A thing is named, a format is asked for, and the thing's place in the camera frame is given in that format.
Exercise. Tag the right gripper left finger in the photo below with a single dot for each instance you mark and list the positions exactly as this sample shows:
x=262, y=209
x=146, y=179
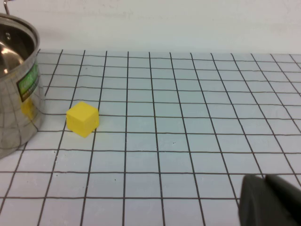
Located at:
x=256, y=207

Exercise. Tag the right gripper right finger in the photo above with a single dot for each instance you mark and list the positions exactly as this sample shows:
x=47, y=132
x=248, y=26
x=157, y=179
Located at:
x=287, y=193

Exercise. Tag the stainless steel pot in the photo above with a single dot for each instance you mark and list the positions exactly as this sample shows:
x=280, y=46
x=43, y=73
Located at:
x=14, y=117

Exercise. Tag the yellow cube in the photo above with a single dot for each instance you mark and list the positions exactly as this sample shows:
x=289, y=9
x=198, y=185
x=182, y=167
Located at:
x=81, y=118

